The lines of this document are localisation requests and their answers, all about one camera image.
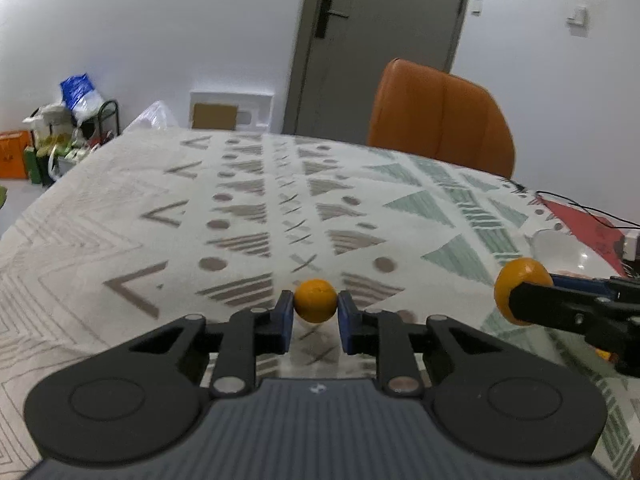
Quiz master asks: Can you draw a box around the orange box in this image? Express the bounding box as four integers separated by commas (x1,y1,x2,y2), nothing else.
0,131,31,179

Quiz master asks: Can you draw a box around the patterned tablecloth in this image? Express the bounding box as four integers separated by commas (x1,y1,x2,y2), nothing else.
0,127,640,480

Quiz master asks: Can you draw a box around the large orange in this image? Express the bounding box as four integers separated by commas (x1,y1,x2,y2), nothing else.
494,258,555,328

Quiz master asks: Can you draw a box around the grey door with lock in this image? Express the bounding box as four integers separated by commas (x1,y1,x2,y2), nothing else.
282,0,476,137

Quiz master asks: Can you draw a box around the clear white plastic bag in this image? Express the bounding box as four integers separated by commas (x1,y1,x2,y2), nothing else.
122,100,178,133

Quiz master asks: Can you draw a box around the black door handle lock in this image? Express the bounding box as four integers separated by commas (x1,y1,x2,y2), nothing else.
315,0,351,39

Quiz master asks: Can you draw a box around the brown cardboard piece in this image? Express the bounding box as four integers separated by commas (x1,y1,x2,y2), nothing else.
193,103,238,131

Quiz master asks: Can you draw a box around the black wire rack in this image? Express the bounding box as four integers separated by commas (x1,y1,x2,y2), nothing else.
75,101,122,148

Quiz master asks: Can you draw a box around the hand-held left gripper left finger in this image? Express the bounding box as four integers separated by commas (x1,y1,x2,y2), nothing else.
129,290,295,397

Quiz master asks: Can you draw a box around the green box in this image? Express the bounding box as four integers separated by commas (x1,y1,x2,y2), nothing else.
24,146,46,184

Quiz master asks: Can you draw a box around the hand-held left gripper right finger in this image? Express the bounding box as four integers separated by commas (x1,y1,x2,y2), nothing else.
338,290,503,397

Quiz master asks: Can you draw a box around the medium orange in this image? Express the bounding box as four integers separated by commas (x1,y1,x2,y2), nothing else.
293,279,338,323

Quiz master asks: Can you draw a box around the orange leather chair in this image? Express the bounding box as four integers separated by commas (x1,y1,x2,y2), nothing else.
367,58,516,179

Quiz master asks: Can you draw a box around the blue and white plastic bag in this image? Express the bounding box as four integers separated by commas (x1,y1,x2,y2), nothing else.
60,74,106,123

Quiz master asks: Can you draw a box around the white foam packaging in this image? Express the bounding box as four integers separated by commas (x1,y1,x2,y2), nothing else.
189,91,275,133

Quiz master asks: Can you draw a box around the white plate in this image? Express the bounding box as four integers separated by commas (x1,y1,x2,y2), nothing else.
530,229,626,281

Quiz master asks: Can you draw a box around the black cable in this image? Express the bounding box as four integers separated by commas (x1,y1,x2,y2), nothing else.
505,177,640,233

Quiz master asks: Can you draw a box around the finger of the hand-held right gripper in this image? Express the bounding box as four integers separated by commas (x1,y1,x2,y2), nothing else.
509,280,640,378
550,272,640,306

